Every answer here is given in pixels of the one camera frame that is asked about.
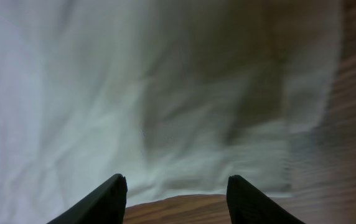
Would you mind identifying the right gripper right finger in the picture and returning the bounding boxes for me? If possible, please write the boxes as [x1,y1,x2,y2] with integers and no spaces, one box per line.
[226,175,304,224]

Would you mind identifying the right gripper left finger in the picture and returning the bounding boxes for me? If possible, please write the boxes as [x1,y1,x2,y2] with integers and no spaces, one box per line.
[48,174,128,224]

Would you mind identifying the beige shorts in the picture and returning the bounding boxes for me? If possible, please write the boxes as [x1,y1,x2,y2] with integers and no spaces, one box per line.
[0,0,342,223]

